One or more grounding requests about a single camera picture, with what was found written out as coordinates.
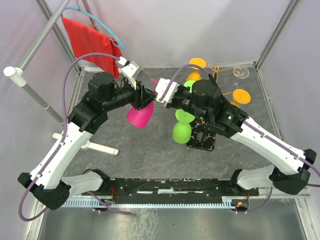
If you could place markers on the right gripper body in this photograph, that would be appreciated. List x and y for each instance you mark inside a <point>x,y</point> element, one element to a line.
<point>184,100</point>

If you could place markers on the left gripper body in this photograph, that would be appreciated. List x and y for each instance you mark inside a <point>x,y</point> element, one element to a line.
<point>138,102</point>

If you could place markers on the green plastic goblet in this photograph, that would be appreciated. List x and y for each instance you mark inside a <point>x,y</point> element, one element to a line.
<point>189,84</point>
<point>182,129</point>

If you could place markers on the pink plastic goblet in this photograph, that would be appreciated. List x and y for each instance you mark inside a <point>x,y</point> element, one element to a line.
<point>140,118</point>

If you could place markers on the orange plastic goblet front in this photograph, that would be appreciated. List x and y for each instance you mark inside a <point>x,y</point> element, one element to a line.
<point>195,75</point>

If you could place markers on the orange plastic goblet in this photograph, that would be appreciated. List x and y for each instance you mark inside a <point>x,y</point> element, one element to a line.
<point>240,97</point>
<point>195,75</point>

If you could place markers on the clear champagne flute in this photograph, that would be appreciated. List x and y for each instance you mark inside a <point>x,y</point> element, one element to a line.
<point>241,72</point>

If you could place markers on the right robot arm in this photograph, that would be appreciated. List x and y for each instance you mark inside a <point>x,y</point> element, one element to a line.
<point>289,168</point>

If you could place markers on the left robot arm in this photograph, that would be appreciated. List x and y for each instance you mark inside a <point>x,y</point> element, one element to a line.
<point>46,181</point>

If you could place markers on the white stand foot front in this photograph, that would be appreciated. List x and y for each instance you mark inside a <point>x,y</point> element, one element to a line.
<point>100,147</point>

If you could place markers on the red cloth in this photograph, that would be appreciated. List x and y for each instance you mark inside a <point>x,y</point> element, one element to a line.
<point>86,40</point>

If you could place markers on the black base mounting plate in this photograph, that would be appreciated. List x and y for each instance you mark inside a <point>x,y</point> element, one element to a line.
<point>171,190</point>

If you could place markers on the grey clothes stand pole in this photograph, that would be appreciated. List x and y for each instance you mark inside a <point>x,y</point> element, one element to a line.
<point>16,73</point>

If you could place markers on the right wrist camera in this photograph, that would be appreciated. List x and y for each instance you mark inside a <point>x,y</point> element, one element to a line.
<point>161,86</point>

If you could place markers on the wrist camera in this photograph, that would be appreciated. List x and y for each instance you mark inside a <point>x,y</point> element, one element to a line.
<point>161,86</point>
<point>130,70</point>

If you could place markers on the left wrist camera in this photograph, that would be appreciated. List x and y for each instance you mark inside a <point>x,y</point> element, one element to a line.
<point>130,70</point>

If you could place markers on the gold wire wine glass rack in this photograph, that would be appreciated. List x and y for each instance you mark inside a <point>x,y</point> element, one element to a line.
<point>213,114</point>

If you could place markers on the white cable duct strip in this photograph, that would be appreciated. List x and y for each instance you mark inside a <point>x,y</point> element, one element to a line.
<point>91,202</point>

